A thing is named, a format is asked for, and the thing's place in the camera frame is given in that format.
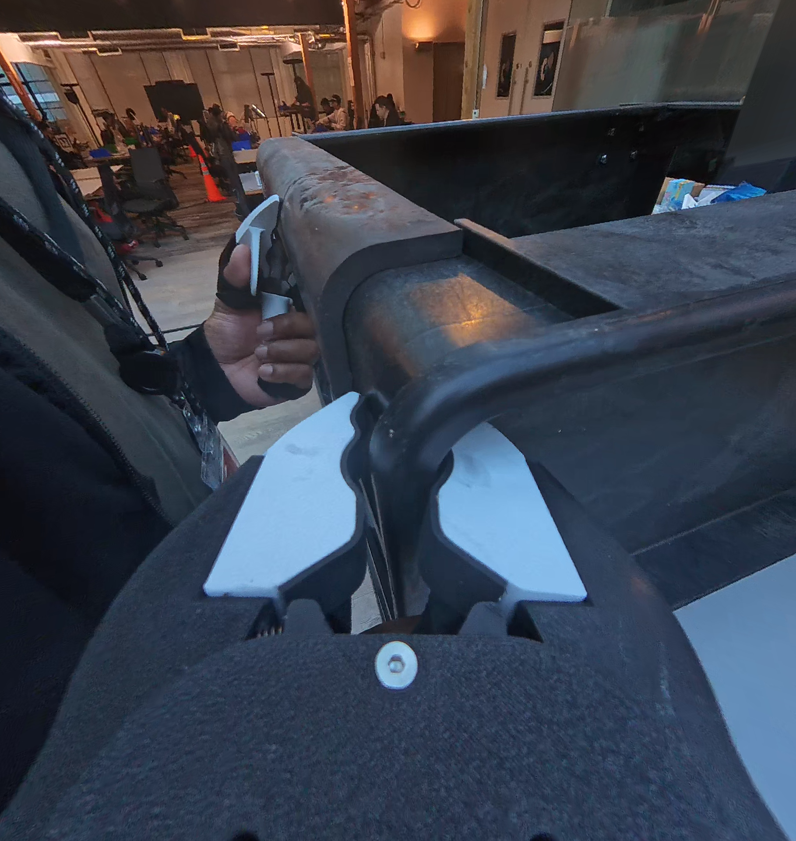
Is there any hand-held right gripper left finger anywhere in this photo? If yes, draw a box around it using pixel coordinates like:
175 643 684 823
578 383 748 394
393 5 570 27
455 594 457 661
202 392 367 613

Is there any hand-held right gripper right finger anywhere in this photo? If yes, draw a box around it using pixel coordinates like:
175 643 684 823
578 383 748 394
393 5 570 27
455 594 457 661
434 423 589 622

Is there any black curved metal bar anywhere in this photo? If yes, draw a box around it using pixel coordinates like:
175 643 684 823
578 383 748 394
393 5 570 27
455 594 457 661
369 271 796 488

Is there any black ribbed plastic crate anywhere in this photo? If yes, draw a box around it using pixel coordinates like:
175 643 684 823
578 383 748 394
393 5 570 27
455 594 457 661
257 102 796 613

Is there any person's left forearm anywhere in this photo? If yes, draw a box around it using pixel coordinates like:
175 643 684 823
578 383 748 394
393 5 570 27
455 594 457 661
167 325 249 423

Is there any person's left hand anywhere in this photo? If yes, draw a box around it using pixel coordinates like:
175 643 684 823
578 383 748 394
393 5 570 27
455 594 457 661
204 238 321 410

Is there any orange traffic cone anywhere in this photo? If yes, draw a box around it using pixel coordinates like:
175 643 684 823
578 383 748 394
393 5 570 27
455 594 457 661
197 154 229 204

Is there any clear badge holder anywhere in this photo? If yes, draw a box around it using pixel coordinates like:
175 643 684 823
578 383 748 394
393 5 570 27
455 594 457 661
182 399 228 494

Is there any black office chair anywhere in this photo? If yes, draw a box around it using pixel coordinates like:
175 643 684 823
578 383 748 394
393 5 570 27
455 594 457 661
118 145 190 248

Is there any black display screen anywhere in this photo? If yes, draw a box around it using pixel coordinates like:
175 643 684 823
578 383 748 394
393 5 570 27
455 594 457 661
142 79 206 123

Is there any brown door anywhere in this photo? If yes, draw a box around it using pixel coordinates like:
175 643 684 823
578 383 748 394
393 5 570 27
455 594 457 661
431 41 466 123

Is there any light blue box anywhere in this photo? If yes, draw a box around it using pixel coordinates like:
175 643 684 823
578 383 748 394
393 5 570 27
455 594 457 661
653 177 707 215

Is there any blue plastic bag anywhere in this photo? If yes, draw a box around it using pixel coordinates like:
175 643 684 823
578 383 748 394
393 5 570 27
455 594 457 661
712 181 768 205

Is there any rusty brown cart rail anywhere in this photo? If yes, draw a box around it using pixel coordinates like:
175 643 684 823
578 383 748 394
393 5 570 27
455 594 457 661
256 135 466 403

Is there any black and white lanyard cord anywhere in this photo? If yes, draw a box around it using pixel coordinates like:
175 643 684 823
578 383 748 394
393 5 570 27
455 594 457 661
0 68 207 421

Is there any wooden post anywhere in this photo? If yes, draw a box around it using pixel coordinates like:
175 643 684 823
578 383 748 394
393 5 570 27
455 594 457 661
461 0 490 121

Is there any dark wall poster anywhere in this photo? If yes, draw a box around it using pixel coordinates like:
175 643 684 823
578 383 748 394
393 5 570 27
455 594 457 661
533 20 566 99
496 32 518 100

